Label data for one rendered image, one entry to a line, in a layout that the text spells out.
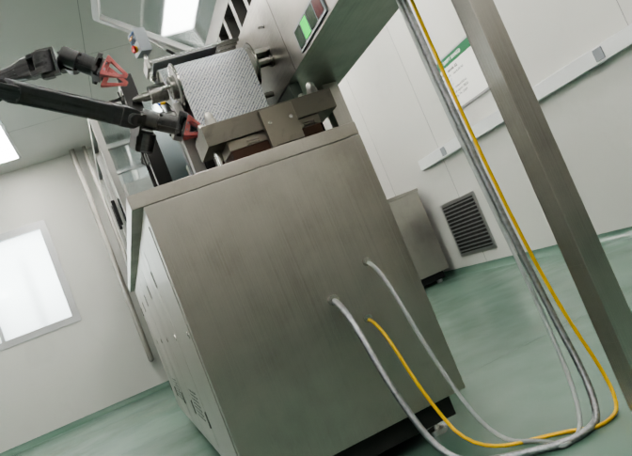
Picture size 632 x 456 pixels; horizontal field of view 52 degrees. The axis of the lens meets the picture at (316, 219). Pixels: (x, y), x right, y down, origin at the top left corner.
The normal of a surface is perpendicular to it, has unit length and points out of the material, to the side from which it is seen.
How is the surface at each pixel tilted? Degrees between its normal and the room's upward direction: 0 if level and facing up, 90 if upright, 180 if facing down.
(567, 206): 90
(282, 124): 90
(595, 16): 90
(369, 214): 90
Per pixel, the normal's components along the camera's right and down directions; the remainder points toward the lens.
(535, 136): 0.27, -0.18
